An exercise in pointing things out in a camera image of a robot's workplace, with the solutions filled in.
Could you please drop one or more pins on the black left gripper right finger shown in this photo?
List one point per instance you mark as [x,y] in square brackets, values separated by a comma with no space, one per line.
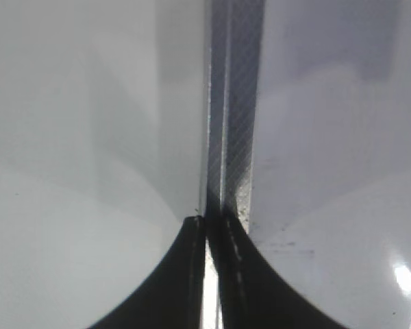
[251,293]

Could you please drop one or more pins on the white board with grey frame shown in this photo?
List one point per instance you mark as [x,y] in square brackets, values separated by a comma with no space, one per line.
[119,119]

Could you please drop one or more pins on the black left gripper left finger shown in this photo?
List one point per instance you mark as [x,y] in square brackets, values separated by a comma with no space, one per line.
[171,296]

